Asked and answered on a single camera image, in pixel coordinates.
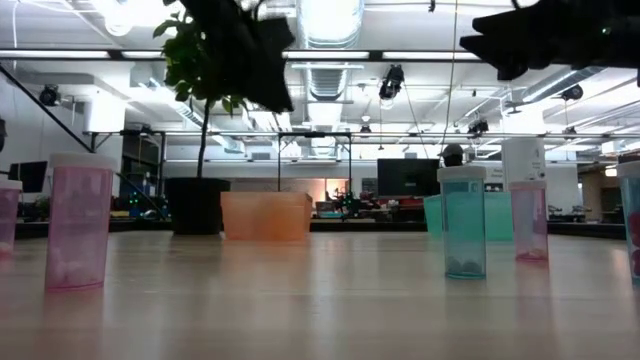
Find green potted plant black pot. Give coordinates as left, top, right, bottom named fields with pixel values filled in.
left=152, top=18, right=251, bottom=236

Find small black monitor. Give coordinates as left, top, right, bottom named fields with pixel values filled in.
left=7, top=160, right=49, bottom=194

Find thin black taut cable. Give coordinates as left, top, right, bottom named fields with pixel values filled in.
left=0, top=63, right=167, bottom=221

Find silver ceiling duct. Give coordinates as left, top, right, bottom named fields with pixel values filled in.
left=297, top=0, right=366, bottom=104

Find black rack frame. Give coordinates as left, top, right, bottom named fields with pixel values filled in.
left=276, top=131, right=353, bottom=194

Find person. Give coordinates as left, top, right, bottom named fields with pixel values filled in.
left=441, top=143, right=465, bottom=168

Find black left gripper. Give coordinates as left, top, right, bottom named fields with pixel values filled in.
left=180, top=0, right=296, bottom=112

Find large black television screen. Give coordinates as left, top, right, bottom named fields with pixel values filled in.
left=377, top=158, right=441, bottom=197

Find black ceiling spotlight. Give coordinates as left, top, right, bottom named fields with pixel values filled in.
left=560, top=83, right=585, bottom=102
left=38, top=84, right=62, bottom=107
left=378, top=64, right=405, bottom=101

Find teal pill bottle grey pills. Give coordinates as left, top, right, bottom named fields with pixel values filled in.
left=436, top=165, right=488, bottom=280

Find dark shelf unit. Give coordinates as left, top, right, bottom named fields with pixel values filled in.
left=119, top=129, right=167, bottom=219

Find teal pill bottle red pills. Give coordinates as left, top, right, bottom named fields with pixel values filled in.
left=616, top=160, right=640, bottom=287

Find teal translucent plastic bin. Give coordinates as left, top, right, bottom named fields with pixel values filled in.
left=423, top=192, right=514, bottom=242

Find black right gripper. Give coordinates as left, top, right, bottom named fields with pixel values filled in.
left=459, top=0, right=640, bottom=81

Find black aluminium table frame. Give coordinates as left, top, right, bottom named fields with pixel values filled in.
left=14, top=218, right=626, bottom=240

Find orange translucent plastic bin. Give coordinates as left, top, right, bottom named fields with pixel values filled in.
left=219, top=191, right=315, bottom=244

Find white pillar sign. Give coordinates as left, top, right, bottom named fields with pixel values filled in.
left=501, top=137, right=547, bottom=184

